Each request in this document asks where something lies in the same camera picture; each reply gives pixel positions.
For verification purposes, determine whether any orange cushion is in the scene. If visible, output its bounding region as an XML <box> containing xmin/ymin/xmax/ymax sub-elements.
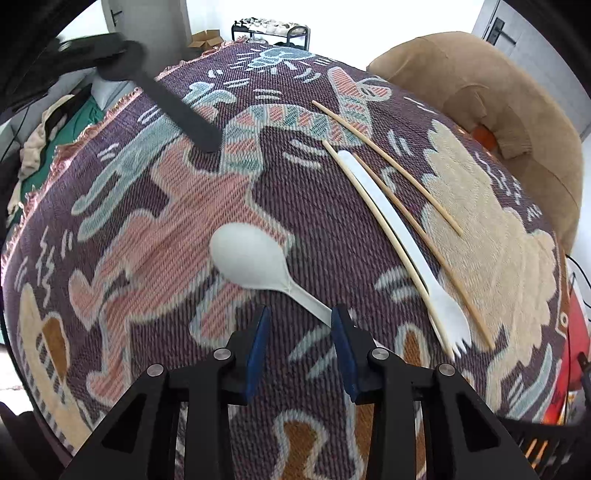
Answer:
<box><xmin>473</xmin><ymin>124</ymin><xmax>497</xmax><ymax>148</ymax></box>

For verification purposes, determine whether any group of assorted shoes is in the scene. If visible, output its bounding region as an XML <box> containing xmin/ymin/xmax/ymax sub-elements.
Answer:
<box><xmin>238</xmin><ymin>17</ymin><xmax>296</xmax><ymax>34</ymax></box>

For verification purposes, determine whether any black utensil holder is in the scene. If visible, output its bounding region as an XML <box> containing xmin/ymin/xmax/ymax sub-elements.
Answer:
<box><xmin>501</xmin><ymin>415</ymin><xmax>591</xmax><ymax>480</ymax></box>

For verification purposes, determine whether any beige garment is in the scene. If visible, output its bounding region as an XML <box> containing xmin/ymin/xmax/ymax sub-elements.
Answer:
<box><xmin>18</xmin><ymin>95</ymin><xmax>77</xmax><ymax>178</ymax></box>

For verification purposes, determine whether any green cloth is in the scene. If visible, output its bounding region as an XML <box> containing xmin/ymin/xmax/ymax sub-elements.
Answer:
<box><xmin>18</xmin><ymin>99</ymin><xmax>114</xmax><ymax>222</ymax></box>

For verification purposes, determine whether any grey door with black handle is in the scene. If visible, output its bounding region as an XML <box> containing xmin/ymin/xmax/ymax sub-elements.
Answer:
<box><xmin>471</xmin><ymin>0</ymin><xmax>591</xmax><ymax>93</ymax></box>

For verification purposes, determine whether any white plastic spork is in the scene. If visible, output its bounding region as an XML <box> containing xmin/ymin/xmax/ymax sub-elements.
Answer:
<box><xmin>337</xmin><ymin>150</ymin><xmax>472</xmax><ymax>358</ymax></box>

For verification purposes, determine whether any black shoe rack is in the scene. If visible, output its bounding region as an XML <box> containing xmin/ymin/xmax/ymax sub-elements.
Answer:
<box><xmin>231</xmin><ymin>17</ymin><xmax>311</xmax><ymax>51</ymax></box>

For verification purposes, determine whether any black door handle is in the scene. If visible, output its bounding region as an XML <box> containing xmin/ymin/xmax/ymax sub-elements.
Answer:
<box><xmin>489</xmin><ymin>17</ymin><xmax>518</xmax><ymax>46</ymax></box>

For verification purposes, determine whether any white plastic spoon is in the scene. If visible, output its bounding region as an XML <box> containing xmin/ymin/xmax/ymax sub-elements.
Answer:
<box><xmin>210</xmin><ymin>223</ymin><xmax>334</xmax><ymax>326</ymax></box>

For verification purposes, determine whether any printed figure blanket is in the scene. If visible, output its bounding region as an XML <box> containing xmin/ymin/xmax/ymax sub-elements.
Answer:
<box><xmin>0</xmin><ymin>39</ymin><xmax>571</xmax><ymax>480</ymax></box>

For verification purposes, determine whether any cardboard box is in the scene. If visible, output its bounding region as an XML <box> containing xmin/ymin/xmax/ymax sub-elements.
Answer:
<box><xmin>187</xmin><ymin>30</ymin><xmax>227</xmax><ymax>51</ymax></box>

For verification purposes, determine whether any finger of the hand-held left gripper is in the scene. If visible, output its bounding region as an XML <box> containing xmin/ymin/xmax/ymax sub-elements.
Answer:
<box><xmin>48</xmin><ymin>33</ymin><xmax>123</xmax><ymax>70</ymax></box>

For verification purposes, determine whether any pale wooden chopstick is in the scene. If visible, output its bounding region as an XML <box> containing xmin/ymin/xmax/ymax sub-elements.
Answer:
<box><xmin>322</xmin><ymin>140</ymin><xmax>456</xmax><ymax>360</ymax></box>

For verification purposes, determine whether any tan upholstered chair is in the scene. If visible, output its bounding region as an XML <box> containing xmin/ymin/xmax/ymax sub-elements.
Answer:
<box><xmin>367</xmin><ymin>31</ymin><xmax>583</xmax><ymax>252</ymax></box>

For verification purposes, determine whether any brown wooden chopstick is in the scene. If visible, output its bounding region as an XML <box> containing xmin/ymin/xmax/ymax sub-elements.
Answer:
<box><xmin>351</xmin><ymin>154</ymin><xmax>496</xmax><ymax>350</ymax></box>
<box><xmin>311</xmin><ymin>100</ymin><xmax>464</xmax><ymax>237</ymax></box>

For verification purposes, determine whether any plain grey door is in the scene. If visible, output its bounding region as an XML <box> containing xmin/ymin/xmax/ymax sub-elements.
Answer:
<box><xmin>99</xmin><ymin>0</ymin><xmax>188</xmax><ymax>61</ymax></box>

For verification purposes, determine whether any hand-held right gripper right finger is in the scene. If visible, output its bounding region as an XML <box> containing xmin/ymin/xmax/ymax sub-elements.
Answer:
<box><xmin>330</xmin><ymin>305</ymin><xmax>539</xmax><ymax>480</ymax></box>

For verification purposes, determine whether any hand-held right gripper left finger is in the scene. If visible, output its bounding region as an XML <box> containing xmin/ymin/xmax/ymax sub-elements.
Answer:
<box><xmin>60</xmin><ymin>305</ymin><xmax>272</xmax><ymax>480</ymax></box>

